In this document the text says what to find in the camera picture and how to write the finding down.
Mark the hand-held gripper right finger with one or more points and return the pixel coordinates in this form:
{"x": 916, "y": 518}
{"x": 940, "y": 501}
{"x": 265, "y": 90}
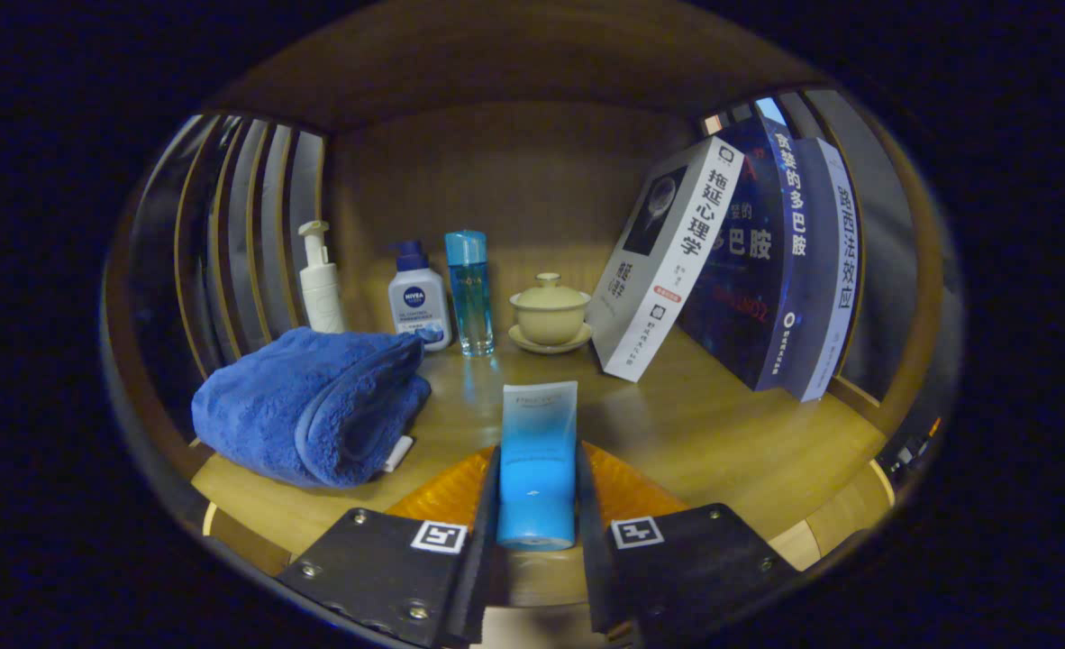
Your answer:
{"x": 591, "y": 577}

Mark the pale purple book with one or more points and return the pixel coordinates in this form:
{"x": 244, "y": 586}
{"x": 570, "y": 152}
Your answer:
{"x": 834, "y": 270}

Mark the beige saucer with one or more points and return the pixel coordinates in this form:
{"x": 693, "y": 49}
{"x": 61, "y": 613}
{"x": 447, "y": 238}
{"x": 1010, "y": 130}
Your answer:
{"x": 550, "y": 348}

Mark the blue folded towel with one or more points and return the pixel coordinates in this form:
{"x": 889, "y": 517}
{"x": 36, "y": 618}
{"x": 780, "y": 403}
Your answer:
{"x": 298, "y": 406}

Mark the white pump bottle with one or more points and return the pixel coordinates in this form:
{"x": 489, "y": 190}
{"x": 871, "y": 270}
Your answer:
{"x": 323, "y": 293}

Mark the beige lidded teacup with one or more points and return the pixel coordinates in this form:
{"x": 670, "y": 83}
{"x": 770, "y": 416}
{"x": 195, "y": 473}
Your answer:
{"x": 550, "y": 311}

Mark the dark blue book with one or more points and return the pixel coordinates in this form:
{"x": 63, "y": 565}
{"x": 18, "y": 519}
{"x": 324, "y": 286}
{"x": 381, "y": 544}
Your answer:
{"x": 749, "y": 270}

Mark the white book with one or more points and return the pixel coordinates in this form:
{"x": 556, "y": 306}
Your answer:
{"x": 668, "y": 261}

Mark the black device with orange part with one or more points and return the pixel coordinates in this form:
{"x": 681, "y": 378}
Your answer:
{"x": 915, "y": 446}

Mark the blue cosmetic tube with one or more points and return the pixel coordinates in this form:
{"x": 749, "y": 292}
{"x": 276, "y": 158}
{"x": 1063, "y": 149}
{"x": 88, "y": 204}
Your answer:
{"x": 537, "y": 451}

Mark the wooden cabinet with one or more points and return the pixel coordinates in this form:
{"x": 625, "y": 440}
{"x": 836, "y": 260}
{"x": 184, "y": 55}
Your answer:
{"x": 514, "y": 171}

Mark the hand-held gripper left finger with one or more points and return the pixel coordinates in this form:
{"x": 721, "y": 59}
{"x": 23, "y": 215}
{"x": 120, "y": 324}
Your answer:
{"x": 483, "y": 577}

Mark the white bottle with blue cap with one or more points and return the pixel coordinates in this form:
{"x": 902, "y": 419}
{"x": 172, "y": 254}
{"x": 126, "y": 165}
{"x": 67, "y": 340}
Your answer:
{"x": 418, "y": 302}

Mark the clear blue bottle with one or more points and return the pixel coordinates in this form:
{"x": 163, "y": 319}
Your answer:
{"x": 470, "y": 297}

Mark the wooden countertop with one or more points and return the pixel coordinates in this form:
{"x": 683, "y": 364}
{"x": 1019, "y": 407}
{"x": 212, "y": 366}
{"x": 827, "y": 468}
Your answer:
{"x": 722, "y": 433}

